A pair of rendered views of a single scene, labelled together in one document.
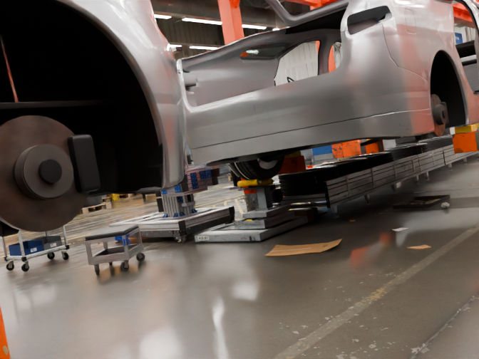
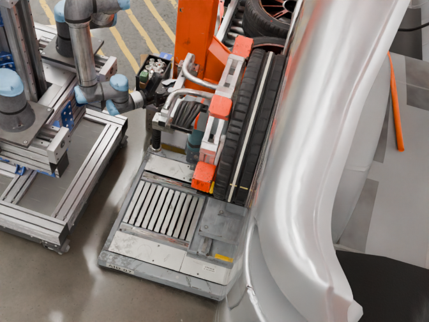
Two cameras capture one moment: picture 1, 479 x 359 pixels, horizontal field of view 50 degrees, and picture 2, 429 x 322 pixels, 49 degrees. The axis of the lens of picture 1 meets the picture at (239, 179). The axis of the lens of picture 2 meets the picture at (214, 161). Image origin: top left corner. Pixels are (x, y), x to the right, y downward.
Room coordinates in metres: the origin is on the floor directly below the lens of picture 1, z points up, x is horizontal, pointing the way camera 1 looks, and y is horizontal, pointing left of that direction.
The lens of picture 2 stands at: (3.96, 0.72, 2.36)
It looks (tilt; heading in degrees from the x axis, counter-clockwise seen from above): 52 degrees down; 325
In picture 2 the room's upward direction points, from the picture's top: 12 degrees clockwise
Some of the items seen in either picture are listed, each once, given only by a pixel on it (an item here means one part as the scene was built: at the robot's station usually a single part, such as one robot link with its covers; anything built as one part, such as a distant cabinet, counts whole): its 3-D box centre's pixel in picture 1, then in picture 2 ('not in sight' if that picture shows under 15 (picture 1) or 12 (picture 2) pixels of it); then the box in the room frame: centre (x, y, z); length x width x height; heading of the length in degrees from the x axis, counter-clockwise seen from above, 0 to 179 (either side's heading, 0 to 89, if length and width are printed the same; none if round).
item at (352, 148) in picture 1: (361, 141); not in sight; (6.88, -1.70, 0.69); 0.52 x 0.17 x 0.35; 50
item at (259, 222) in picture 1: (265, 219); (231, 222); (4.97, -0.18, 0.13); 0.50 x 0.36 x 0.10; 140
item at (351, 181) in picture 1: (378, 175); not in sight; (6.05, -1.64, 0.28); 2.47 x 0.06 x 0.22; 140
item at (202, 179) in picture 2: not in sight; (203, 176); (4.87, 0.12, 0.85); 0.09 x 0.08 x 0.07; 140
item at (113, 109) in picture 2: not in sight; (120, 104); (5.37, 0.28, 0.81); 0.11 x 0.08 x 0.09; 94
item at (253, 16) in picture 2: (341, 172); (290, 18); (6.17, -1.23, 0.39); 0.66 x 0.66 x 0.24
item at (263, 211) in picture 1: (264, 199); (239, 197); (5.00, -0.21, 0.32); 0.40 x 0.30 x 0.28; 140
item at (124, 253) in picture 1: (116, 248); not in sight; (4.40, 1.15, 0.17); 0.43 x 0.36 x 0.34; 173
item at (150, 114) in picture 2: (251, 204); (156, 104); (5.85, -0.09, 0.21); 0.10 x 0.10 x 0.42; 50
